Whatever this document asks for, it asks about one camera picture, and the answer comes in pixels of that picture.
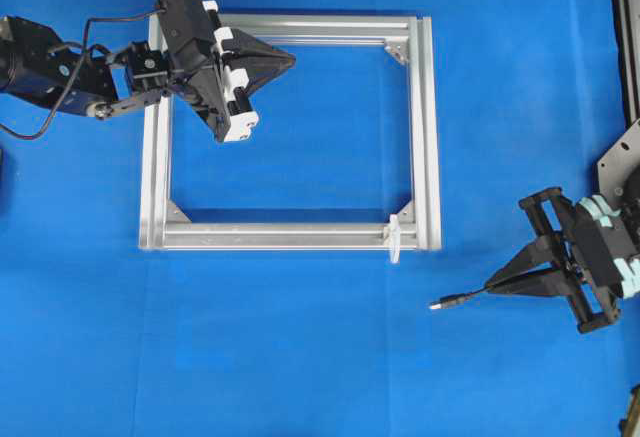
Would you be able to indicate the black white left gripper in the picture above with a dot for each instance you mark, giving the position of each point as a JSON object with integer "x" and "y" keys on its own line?
{"x": 240, "y": 64}

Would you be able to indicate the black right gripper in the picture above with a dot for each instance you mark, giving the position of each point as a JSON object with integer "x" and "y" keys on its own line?
{"x": 597, "y": 246}

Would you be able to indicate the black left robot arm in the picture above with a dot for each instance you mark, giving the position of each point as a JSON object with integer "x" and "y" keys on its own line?
{"x": 40, "y": 68}

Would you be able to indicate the yellowish object bottom right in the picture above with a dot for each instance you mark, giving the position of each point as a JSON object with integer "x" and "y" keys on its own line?
{"x": 629, "y": 425}

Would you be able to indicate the blue table mat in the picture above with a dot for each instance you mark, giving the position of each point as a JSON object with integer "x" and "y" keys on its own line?
{"x": 101, "y": 338}

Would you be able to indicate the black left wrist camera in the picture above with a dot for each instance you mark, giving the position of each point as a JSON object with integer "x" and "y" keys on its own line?
{"x": 189, "y": 37}

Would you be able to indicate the black frame rail right edge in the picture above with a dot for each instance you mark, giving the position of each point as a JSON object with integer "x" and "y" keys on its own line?
{"x": 626, "y": 24}

